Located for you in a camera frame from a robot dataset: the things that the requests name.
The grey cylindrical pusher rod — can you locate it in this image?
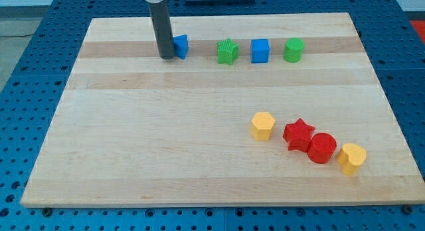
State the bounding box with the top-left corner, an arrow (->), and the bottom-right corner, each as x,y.
149,0 -> 175,60

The blue triangle block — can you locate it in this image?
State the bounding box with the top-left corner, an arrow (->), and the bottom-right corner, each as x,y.
173,35 -> 189,60

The green star block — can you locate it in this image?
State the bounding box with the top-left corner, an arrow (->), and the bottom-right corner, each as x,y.
216,38 -> 239,65

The red star block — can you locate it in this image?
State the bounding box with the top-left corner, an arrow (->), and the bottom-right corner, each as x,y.
282,118 -> 315,153

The blue cube block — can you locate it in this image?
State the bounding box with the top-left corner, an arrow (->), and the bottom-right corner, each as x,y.
250,39 -> 270,64

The green cylinder block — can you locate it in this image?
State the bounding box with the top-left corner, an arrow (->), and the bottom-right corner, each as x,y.
283,38 -> 305,62

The yellow hexagon block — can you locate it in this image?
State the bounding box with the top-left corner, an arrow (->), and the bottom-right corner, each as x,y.
250,112 -> 276,141

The wooden board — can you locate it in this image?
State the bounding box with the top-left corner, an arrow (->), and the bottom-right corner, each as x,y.
21,13 -> 424,208

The red cylinder block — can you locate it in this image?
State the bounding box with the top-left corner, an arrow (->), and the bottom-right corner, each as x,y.
307,133 -> 337,164

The yellow heart block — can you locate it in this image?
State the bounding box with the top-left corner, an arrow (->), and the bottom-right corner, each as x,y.
336,143 -> 367,176

